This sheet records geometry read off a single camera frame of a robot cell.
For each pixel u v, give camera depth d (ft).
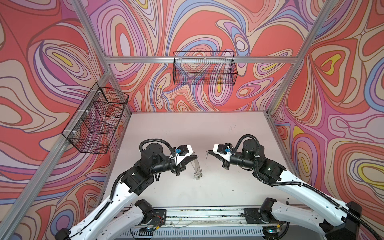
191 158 1.74
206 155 2.18
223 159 1.87
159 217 2.36
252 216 2.39
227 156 1.83
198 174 2.24
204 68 2.77
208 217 2.46
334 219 1.30
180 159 1.71
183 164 1.80
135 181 1.55
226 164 1.89
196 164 2.11
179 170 1.79
